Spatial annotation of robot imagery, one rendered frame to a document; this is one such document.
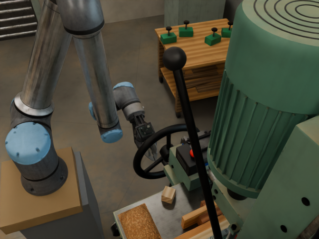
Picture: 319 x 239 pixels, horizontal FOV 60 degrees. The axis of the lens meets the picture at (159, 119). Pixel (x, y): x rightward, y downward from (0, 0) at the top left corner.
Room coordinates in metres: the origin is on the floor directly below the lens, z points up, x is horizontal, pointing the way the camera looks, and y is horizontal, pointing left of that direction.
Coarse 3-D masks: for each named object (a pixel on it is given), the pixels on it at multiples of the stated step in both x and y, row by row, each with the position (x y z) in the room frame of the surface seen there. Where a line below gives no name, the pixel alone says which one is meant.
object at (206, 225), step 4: (220, 216) 0.32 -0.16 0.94; (224, 220) 0.31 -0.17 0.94; (204, 224) 0.30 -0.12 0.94; (208, 224) 0.30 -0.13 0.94; (196, 228) 0.29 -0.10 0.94; (200, 228) 0.29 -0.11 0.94; (204, 228) 0.29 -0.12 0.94; (208, 228) 0.29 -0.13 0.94; (188, 232) 0.28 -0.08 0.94; (192, 232) 0.28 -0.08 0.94; (196, 232) 0.28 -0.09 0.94; (200, 232) 0.28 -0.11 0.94; (180, 236) 0.27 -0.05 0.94; (184, 236) 0.27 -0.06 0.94; (188, 236) 0.27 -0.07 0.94; (192, 236) 0.27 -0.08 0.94
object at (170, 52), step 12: (168, 48) 0.34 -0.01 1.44; (180, 48) 0.34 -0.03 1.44; (168, 60) 0.33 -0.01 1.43; (180, 60) 0.32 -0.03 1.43; (180, 72) 0.32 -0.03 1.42; (180, 84) 0.31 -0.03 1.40; (180, 96) 0.30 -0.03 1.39; (192, 120) 0.28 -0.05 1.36; (192, 132) 0.27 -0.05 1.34; (192, 144) 0.26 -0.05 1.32; (204, 168) 0.24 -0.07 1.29; (204, 180) 0.23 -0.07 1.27; (204, 192) 0.22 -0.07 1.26; (216, 216) 0.20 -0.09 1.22; (216, 228) 0.18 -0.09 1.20
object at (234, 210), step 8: (216, 184) 0.34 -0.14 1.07; (216, 192) 0.33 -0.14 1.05; (224, 192) 0.32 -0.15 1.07; (216, 200) 0.33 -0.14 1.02; (224, 200) 0.31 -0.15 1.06; (232, 200) 0.30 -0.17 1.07; (248, 200) 0.30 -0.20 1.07; (224, 208) 0.30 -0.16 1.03; (232, 208) 0.28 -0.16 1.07; (240, 208) 0.28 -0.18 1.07; (248, 208) 0.28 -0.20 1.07; (232, 216) 0.28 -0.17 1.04; (240, 216) 0.26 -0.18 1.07; (240, 224) 0.25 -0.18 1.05
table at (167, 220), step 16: (176, 176) 0.49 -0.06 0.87; (160, 192) 0.42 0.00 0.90; (176, 192) 0.42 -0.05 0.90; (192, 192) 0.42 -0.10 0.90; (128, 208) 0.37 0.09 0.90; (160, 208) 0.37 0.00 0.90; (176, 208) 0.37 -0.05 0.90; (192, 208) 0.37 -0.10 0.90; (160, 224) 0.32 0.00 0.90; (176, 224) 0.32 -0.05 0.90
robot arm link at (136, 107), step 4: (132, 104) 0.87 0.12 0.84; (136, 104) 0.87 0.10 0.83; (140, 104) 0.89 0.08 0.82; (124, 108) 0.87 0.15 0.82; (128, 108) 0.86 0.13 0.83; (132, 108) 0.85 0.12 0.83; (136, 108) 0.86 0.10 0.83; (140, 108) 0.86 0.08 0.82; (124, 112) 0.85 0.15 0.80; (128, 112) 0.84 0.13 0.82; (132, 112) 0.84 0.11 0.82; (136, 112) 0.84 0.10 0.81; (144, 112) 0.87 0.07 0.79; (128, 116) 0.83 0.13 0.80; (128, 120) 0.85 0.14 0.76
